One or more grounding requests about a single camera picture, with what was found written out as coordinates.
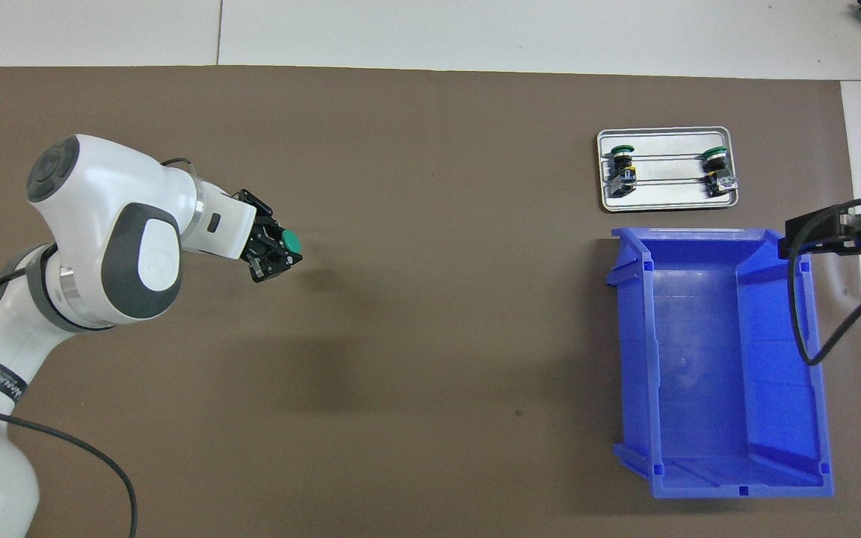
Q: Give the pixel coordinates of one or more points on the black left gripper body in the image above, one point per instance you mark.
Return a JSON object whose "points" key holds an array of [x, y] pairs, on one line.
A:
{"points": [[264, 240]]}

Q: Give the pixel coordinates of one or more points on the green push button switch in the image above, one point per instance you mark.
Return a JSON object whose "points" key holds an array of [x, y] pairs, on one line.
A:
{"points": [[292, 241], [716, 161], [622, 162]]}

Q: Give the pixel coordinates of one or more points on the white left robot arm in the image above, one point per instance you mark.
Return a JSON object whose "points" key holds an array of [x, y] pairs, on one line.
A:
{"points": [[102, 194]]}

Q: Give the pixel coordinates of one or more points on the silver metal tray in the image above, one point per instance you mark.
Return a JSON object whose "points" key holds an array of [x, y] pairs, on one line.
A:
{"points": [[662, 200]]}

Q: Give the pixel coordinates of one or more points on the blue plastic storage bin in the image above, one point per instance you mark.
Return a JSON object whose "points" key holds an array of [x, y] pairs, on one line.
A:
{"points": [[699, 373]]}

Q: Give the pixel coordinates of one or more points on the brown table mat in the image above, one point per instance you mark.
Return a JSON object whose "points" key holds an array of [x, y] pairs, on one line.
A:
{"points": [[438, 187]]}

